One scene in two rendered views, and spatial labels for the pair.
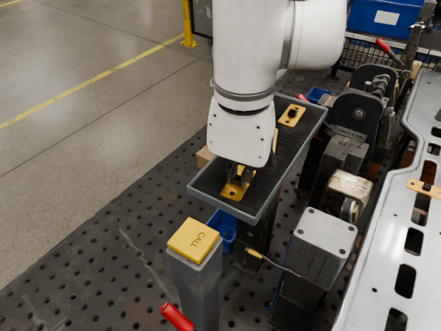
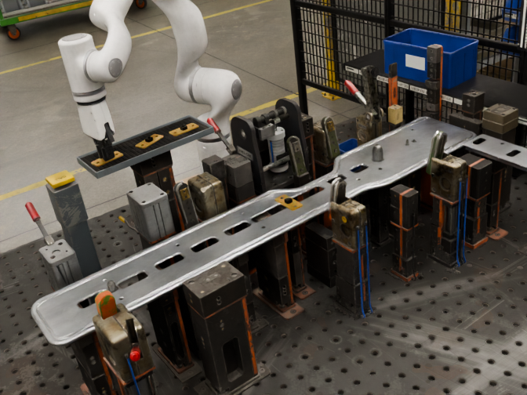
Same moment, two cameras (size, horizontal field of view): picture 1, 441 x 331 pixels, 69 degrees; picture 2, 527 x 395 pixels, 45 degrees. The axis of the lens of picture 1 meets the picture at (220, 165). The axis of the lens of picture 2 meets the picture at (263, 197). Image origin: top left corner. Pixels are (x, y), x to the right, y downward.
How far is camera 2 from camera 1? 142 cm
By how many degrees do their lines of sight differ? 25
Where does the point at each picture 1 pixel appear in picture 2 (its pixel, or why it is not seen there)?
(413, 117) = (351, 156)
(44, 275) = (17, 256)
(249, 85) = (78, 88)
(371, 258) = (194, 231)
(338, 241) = (147, 197)
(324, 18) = (97, 58)
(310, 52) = (93, 73)
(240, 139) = (89, 121)
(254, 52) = (74, 72)
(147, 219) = (113, 233)
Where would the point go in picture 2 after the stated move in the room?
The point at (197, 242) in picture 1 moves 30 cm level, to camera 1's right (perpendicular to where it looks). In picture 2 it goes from (59, 179) to (157, 190)
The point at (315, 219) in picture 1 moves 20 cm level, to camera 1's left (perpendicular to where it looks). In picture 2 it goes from (146, 187) to (84, 181)
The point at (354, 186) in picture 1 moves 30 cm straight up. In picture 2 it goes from (203, 182) to (183, 77)
